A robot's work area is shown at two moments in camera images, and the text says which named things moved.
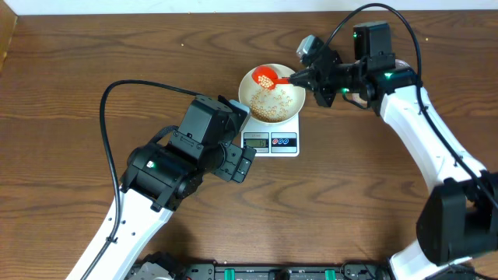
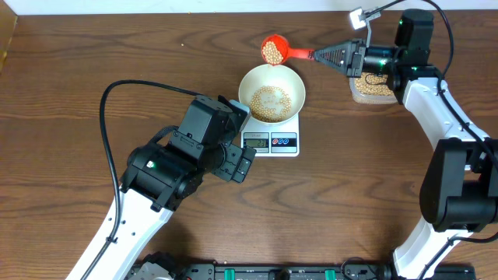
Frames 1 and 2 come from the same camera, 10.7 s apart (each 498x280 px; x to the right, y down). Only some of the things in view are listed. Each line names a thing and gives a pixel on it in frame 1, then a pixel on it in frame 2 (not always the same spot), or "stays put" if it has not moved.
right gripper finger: (306, 74) -> (339, 50)
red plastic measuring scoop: (268, 78) -> (275, 50)
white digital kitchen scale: (271, 140) stays put
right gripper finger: (306, 83) -> (338, 62)
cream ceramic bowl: (275, 106) stays put
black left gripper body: (234, 163) stays put
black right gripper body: (338, 82) -> (358, 61)
